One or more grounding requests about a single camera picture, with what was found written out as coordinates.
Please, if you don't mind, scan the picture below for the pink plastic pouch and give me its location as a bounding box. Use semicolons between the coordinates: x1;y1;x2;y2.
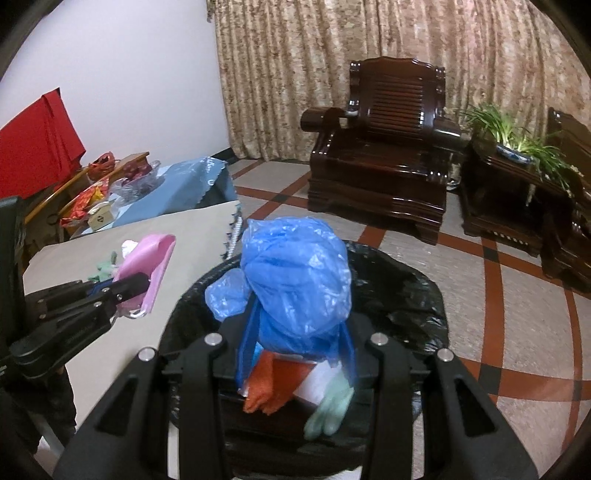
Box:
113;234;177;320

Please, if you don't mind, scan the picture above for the red plastic bag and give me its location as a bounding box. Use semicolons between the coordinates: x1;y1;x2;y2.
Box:
88;152;116;181

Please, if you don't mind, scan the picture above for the white printed cardboard box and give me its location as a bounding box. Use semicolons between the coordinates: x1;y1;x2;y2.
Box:
293;362;342;407

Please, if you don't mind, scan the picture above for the yellowish tissue box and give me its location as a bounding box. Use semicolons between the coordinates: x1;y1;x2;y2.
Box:
88;205;116;232

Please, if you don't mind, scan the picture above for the glass bowl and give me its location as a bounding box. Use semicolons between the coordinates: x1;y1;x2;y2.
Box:
111;161;162;200

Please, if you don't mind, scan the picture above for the beige patterned curtain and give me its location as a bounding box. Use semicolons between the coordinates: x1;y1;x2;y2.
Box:
205;0;591;162

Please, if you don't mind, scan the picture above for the green potted plant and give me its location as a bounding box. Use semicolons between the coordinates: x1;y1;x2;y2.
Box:
457;104;575;195

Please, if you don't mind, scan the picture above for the blue plastic bag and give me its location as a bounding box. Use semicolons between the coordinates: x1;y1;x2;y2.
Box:
204;217;354;361

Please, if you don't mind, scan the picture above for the blue tablecloth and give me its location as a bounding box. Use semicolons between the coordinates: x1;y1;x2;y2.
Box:
108;157;238;227

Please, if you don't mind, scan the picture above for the red cloth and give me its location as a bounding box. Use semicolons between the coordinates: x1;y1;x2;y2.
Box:
0;88;87;199

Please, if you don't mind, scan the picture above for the green rubber glove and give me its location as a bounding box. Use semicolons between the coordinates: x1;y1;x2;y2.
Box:
90;251;122;281
304;371;355;439

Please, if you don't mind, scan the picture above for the dark wooden armchair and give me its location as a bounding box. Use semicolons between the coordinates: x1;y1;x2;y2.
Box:
300;58;467;245
540;107;591;294

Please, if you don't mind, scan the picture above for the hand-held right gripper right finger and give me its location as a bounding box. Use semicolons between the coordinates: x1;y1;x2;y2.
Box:
337;318;539;480

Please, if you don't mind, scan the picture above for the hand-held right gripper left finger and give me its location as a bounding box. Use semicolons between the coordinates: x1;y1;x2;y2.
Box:
53;295;259;480

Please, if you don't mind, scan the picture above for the red snack packet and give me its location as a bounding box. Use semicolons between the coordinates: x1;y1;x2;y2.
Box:
61;182;110;225

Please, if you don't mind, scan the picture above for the bin with black bag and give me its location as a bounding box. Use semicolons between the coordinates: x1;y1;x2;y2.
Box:
159;240;448;476

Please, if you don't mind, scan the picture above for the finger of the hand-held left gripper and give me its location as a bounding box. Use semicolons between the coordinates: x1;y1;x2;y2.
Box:
25;278;116;319
44;272;151;330

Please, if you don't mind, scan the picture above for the orange foam net sleeve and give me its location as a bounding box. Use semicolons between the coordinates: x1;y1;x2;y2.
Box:
242;353;315;416

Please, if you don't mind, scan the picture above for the dark wooden side table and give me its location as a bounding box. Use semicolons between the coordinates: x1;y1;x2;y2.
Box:
462;137;578;258

